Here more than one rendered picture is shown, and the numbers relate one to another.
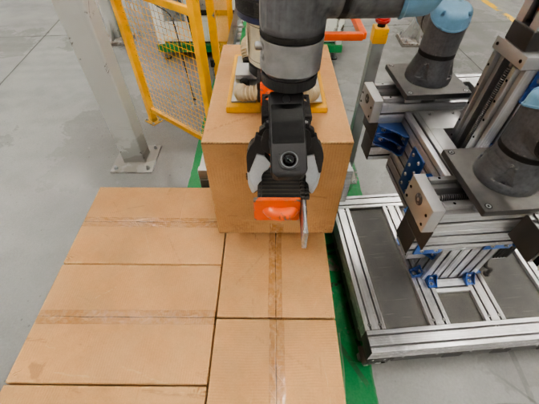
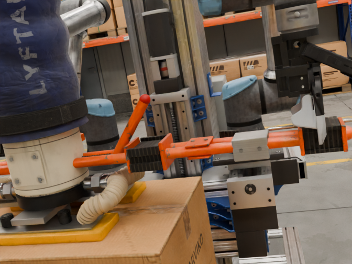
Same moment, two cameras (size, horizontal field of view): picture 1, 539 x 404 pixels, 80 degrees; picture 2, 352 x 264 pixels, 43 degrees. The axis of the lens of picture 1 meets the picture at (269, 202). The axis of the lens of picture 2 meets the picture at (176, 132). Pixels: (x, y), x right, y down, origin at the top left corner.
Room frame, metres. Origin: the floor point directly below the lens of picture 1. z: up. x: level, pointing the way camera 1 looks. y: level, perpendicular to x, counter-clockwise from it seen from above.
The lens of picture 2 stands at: (0.41, 0.85, 1.44)
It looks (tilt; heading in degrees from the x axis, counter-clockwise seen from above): 12 degrees down; 286
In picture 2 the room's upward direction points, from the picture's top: 10 degrees counter-clockwise
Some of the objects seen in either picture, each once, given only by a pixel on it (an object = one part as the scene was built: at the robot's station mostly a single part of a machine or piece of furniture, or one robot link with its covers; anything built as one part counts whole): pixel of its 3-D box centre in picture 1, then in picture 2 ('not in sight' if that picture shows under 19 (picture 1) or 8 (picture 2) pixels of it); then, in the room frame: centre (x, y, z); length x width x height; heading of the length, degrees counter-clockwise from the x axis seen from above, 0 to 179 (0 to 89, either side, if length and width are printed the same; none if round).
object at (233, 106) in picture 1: (245, 76); (36, 223); (0.97, 0.07, 1.10); 0.34 x 0.10 x 0.05; 0
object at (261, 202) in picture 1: (276, 191); (321, 135); (0.37, -0.01, 1.21); 0.08 x 0.07 x 0.05; 0
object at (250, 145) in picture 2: not in sight; (251, 145); (0.50, -0.02, 1.20); 0.07 x 0.07 x 0.04; 0
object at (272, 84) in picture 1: (286, 108); (298, 63); (0.40, -0.02, 1.35); 0.09 x 0.08 x 0.12; 0
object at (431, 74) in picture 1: (431, 63); (105, 150); (1.08, -0.55, 1.09); 0.15 x 0.15 x 0.10
